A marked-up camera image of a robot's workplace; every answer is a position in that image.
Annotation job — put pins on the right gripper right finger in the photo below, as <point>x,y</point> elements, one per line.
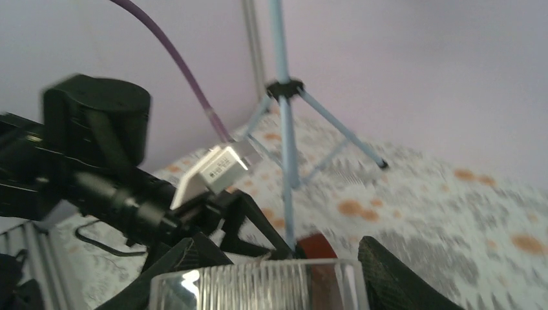
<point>392,285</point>

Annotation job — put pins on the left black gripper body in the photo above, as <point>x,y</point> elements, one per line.
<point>162,228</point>

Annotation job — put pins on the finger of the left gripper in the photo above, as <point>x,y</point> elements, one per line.
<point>247,231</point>

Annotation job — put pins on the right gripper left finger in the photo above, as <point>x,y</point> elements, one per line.
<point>187,254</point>

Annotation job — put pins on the brown wooden metronome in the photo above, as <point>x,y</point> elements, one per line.
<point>322,278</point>

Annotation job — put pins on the clear plastic metronome cover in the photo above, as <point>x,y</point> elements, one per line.
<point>281,284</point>

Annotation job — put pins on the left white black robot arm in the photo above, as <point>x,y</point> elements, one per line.
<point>87,151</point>

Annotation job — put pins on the light blue music stand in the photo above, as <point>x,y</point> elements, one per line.
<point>282,90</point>

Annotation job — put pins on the floral patterned table mat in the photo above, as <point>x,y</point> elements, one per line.
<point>480,241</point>

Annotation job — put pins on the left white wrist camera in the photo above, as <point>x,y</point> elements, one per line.
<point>221,167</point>

